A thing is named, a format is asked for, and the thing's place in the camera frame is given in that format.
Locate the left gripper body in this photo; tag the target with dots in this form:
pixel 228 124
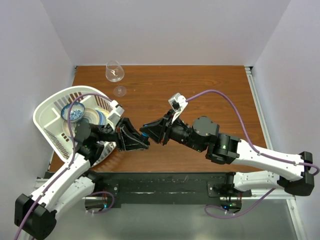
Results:
pixel 121 137

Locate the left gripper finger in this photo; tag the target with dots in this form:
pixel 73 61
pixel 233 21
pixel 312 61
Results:
pixel 136 145
pixel 131 133

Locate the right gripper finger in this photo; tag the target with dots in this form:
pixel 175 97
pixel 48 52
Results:
pixel 155 134
pixel 156 126

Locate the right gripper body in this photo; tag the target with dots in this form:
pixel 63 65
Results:
pixel 173 132

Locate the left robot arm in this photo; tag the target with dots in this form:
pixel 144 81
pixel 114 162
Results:
pixel 38 213

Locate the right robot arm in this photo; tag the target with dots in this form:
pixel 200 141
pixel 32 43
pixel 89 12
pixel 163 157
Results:
pixel 290 172

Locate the stacked plates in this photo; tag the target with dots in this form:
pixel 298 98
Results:
pixel 97 116

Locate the blue patterned bowl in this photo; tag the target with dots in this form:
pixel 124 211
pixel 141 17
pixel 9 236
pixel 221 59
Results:
pixel 74 113

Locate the clear wine glass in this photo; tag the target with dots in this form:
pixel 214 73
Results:
pixel 115 73

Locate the white plastic basket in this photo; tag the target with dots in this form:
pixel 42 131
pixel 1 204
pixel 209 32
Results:
pixel 47 116

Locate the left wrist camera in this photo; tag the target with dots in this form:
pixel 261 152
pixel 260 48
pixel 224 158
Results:
pixel 115 115

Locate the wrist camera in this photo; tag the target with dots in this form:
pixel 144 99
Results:
pixel 178 103
pixel 115 115

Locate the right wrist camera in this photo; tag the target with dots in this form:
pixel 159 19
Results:
pixel 178 103

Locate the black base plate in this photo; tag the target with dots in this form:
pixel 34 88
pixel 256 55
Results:
pixel 114 189

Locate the aluminium frame rail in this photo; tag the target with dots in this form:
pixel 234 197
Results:
pixel 148 89

